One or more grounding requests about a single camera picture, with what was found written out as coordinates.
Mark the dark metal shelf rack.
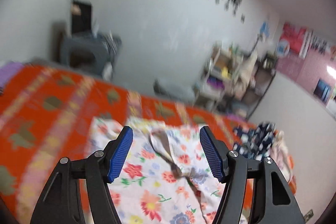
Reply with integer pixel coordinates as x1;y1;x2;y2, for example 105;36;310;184
230;52;277;120

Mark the navy polka dot garment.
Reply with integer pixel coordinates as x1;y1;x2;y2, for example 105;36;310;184
232;122;276;161

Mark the grey round floor cushion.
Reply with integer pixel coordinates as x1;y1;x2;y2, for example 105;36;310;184
153;79;195;103

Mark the orange patterned bed blanket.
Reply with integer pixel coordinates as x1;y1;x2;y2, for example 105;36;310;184
1;62;303;223

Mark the white storage shelf unit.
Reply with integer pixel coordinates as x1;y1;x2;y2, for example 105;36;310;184
193;44;244;110

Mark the grey utility cart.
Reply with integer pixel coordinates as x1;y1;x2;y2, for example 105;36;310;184
59;32;122;77

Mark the beige hanging towel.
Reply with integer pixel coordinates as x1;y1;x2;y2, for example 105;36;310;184
239;50;258;89

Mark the white floral garment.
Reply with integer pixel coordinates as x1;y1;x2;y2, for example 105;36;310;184
86;117;250;224

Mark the black open case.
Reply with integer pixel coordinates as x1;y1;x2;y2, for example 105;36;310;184
70;0;92;34

